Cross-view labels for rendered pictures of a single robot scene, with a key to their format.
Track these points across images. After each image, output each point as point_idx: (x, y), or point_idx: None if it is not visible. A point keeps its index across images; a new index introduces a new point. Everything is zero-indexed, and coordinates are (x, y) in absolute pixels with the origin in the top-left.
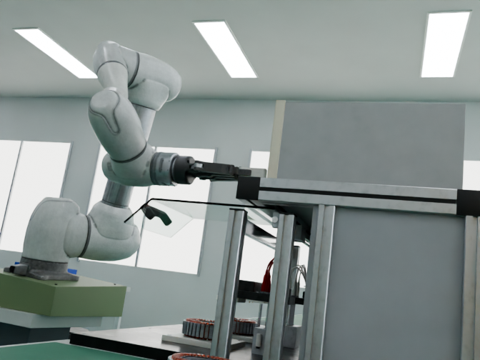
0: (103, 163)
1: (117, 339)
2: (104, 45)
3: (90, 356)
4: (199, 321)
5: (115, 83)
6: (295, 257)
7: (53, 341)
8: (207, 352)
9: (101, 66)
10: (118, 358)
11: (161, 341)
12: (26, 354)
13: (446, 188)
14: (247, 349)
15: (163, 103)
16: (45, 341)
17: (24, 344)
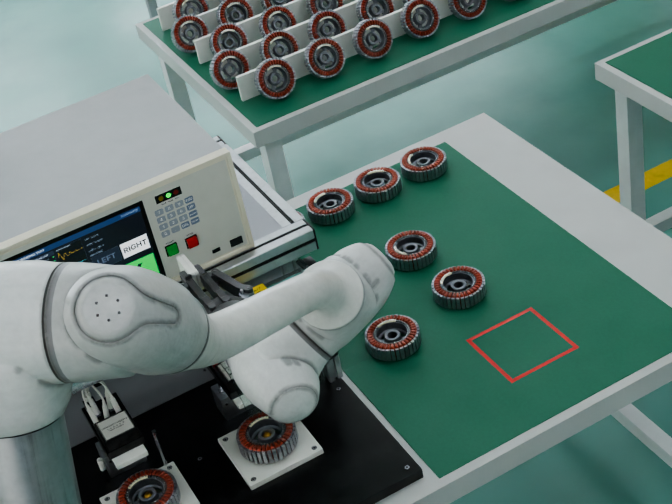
0: (319, 390)
1: (386, 441)
2: (163, 277)
3: (435, 418)
4: (262, 444)
5: (211, 318)
6: None
7: (435, 488)
8: (321, 398)
9: (206, 315)
10: (410, 413)
11: (332, 443)
12: (495, 415)
13: (230, 147)
14: (240, 423)
15: None
16: (447, 482)
17: (477, 462)
